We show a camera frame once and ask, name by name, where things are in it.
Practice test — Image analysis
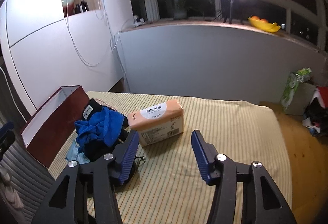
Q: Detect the black knit glove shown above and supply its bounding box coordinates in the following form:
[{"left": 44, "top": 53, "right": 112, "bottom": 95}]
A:
[{"left": 81, "top": 98, "right": 136, "bottom": 186}]

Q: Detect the blue cloth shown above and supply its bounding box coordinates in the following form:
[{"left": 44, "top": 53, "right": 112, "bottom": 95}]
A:
[{"left": 74, "top": 107, "right": 126, "bottom": 153}]

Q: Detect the orange tissue pack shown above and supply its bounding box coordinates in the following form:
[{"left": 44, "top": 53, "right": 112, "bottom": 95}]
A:
[{"left": 127, "top": 99, "right": 184, "bottom": 147}]

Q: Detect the light blue plastic packet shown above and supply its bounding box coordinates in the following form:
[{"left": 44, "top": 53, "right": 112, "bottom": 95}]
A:
[{"left": 65, "top": 139, "right": 90, "bottom": 165}]

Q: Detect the dark red cardboard box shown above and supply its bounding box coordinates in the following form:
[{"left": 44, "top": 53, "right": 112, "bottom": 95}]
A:
[{"left": 21, "top": 85, "right": 90, "bottom": 168}]

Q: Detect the striped yellow tablecloth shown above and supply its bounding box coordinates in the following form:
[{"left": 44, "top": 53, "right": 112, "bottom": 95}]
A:
[{"left": 49, "top": 92, "right": 296, "bottom": 223}]

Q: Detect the pile of clothes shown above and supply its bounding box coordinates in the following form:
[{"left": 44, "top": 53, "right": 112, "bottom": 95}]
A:
[{"left": 302, "top": 87, "right": 328, "bottom": 137}]

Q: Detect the green white package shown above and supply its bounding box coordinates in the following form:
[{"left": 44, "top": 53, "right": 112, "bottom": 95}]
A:
[{"left": 280, "top": 68, "right": 316, "bottom": 116}]

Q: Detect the yellow fruit bowl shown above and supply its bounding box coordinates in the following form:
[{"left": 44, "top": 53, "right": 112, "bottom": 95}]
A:
[{"left": 248, "top": 16, "right": 281, "bottom": 33}]

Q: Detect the red vase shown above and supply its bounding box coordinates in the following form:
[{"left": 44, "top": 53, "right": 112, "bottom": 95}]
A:
[{"left": 62, "top": 0, "right": 75, "bottom": 17}]

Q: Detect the ring light stand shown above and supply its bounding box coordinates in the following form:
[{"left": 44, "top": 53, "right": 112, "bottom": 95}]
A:
[{"left": 221, "top": 0, "right": 244, "bottom": 25}]

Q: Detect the white cable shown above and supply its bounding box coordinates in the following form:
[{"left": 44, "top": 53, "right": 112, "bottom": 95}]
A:
[{"left": 61, "top": 0, "right": 129, "bottom": 67}]

